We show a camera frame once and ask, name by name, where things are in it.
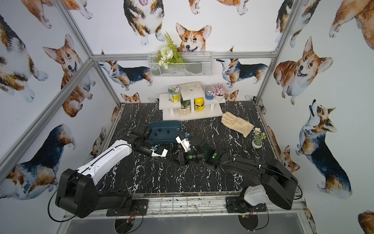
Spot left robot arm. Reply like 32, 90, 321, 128
55, 124, 151, 218

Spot teal plastic storage box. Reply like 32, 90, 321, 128
148, 121, 183, 145

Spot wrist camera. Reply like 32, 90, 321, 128
151, 146, 168, 158
176, 133, 191, 153

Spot woven pot green plant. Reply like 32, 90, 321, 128
179, 98, 191, 116

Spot yellow can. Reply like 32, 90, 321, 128
194, 97, 205, 111

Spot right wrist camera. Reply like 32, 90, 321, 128
176, 133, 191, 153

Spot artificial green white flowers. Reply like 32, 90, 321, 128
154, 32, 185, 69

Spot pink flower pot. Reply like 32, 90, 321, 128
212, 83, 228, 102

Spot beige work glove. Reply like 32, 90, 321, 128
221, 112, 254, 138

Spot green label tin can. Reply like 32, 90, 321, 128
168, 85, 181, 103

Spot small potted white flower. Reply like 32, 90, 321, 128
252, 128, 266, 149

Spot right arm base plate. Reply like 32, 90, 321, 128
225, 197, 267, 214

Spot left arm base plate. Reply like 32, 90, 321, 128
106, 199, 149, 216

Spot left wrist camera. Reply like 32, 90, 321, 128
151, 146, 168, 158

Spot white tiered display shelf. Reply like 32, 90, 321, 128
159, 82, 225, 121

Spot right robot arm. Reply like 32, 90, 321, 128
167, 146, 298, 210

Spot white wire wall basket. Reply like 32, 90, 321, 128
147, 52, 213, 77

